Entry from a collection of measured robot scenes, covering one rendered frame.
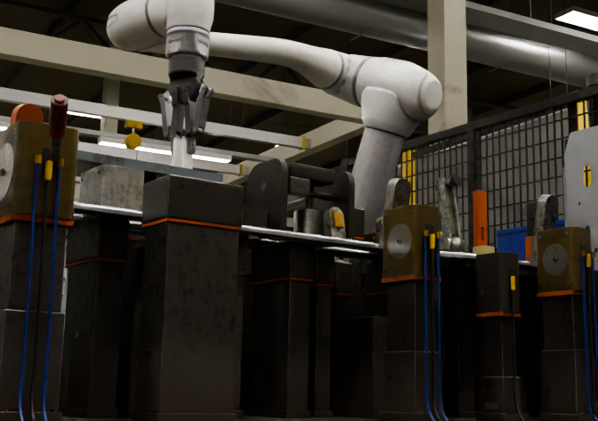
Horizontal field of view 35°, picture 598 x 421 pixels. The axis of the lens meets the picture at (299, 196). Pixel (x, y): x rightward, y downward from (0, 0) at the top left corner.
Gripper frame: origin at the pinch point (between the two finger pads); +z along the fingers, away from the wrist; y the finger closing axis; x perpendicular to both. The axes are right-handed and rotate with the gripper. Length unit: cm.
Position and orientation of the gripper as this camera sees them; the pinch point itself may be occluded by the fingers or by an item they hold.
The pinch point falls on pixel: (182, 155)
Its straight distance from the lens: 193.0
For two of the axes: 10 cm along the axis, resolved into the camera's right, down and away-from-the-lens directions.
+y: 8.4, -0.9, -5.3
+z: -0.2, 9.8, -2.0
